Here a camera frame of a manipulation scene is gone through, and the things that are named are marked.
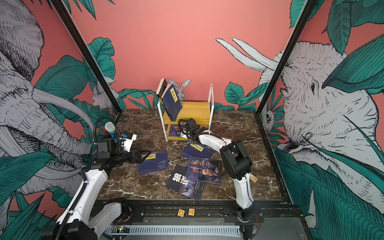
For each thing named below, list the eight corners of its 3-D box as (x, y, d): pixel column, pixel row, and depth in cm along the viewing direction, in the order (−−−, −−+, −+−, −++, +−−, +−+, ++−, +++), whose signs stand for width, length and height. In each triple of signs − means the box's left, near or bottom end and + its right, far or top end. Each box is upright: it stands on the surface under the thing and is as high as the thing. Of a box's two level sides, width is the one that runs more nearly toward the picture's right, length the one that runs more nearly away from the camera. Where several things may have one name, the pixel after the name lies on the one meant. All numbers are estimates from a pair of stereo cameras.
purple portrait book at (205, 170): (186, 179, 88) (185, 177, 85) (189, 157, 97) (189, 155, 94) (220, 184, 86) (221, 182, 84) (221, 161, 95) (222, 159, 93)
